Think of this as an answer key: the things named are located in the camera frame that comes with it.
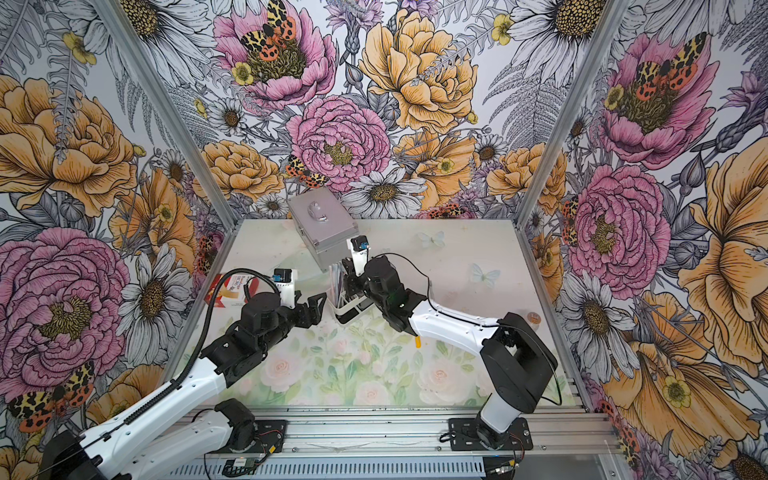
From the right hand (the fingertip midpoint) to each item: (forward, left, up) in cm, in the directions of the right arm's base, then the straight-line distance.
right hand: (344, 267), depth 81 cm
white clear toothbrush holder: (-6, +1, -12) cm, 13 cm away
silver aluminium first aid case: (+23, +10, -8) cm, 26 cm away
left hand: (-7, +8, -5) cm, 12 cm away
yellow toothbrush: (-12, -20, -22) cm, 32 cm away
